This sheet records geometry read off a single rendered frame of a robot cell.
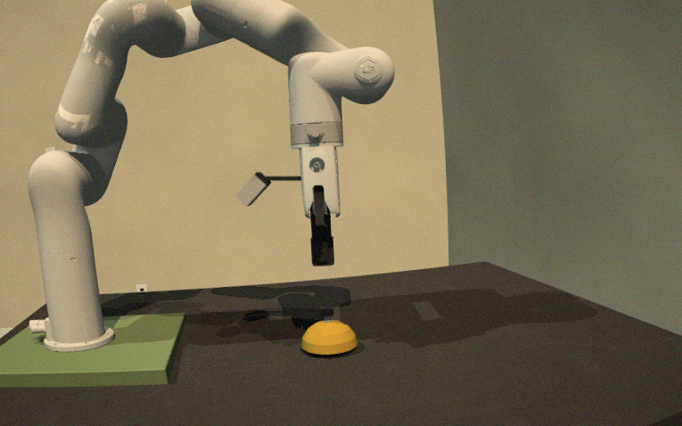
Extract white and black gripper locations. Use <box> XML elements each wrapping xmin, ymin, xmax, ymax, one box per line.
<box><xmin>291</xmin><ymin>143</ymin><xmax>343</xmax><ymax>266</ymax></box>

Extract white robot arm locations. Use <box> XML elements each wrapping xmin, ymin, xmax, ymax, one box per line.
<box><xmin>28</xmin><ymin>0</ymin><xmax>395</xmax><ymax>352</ymax></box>

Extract yellow dome bell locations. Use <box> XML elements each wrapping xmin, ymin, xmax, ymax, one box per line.
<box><xmin>301</xmin><ymin>307</ymin><xmax>357</xmax><ymax>359</ymax></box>

